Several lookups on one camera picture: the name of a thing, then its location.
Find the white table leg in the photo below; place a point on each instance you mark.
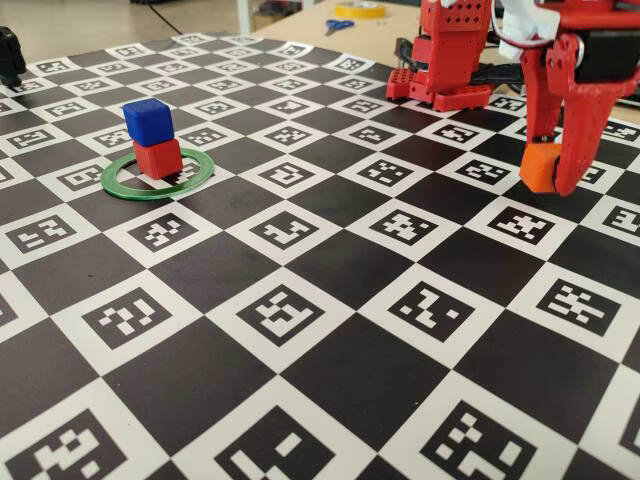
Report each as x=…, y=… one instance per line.
x=244, y=15

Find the yellow tape roll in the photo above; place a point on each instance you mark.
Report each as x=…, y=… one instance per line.
x=360, y=9

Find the blue cube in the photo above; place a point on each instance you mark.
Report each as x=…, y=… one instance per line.
x=147, y=122

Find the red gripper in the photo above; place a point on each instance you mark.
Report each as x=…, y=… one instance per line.
x=592, y=92

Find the red cube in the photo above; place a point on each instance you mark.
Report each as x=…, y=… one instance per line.
x=157, y=160

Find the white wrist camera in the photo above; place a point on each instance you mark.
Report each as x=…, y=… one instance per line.
x=520, y=25

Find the orange cube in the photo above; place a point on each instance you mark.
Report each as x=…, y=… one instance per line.
x=537, y=167

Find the black white marker mat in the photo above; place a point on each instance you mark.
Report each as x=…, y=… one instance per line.
x=300, y=350

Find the black camera stand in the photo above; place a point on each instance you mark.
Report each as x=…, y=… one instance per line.
x=10, y=55

